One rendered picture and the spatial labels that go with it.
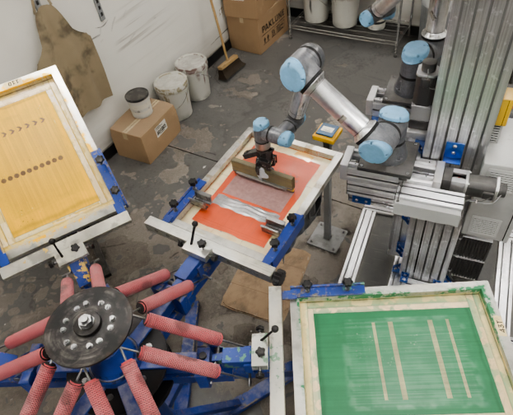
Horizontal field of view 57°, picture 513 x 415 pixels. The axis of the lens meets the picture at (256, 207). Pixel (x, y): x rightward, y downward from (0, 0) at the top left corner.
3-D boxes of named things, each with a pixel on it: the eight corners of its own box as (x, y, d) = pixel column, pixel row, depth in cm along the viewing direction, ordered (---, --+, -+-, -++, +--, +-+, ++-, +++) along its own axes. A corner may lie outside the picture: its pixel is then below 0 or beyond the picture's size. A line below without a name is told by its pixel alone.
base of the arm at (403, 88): (428, 82, 234) (431, 65, 227) (422, 100, 225) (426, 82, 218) (397, 79, 239) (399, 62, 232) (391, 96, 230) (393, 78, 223)
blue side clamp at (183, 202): (201, 187, 248) (198, 177, 243) (208, 189, 246) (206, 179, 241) (166, 226, 232) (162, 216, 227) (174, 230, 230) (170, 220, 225)
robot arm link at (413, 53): (394, 73, 226) (397, 47, 216) (411, 61, 231) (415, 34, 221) (415, 81, 219) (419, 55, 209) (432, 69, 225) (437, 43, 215)
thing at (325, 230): (319, 221, 346) (318, 115, 275) (347, 231, 336) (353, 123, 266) (306, 243, 334) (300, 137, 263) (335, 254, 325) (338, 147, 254)
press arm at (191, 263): (198, 252, 212) (197, 245, 209) (210, 257, 210) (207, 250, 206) (176, 281, 203) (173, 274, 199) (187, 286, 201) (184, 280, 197)
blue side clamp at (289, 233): (295, 221, 225) (294, 211, 220) (304, 224, 223) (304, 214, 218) (263, 268, 209) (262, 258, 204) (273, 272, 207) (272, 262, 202)
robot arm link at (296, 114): (312, 27, 187) (287, 114, 227) (299, 40, 181) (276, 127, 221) (338, 40, 184) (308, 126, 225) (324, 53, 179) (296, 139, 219)
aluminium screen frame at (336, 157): (249, 132, 273) (249, 126, 270) (343, 158, 249) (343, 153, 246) (166, 226, 231) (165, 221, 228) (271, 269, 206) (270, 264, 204)
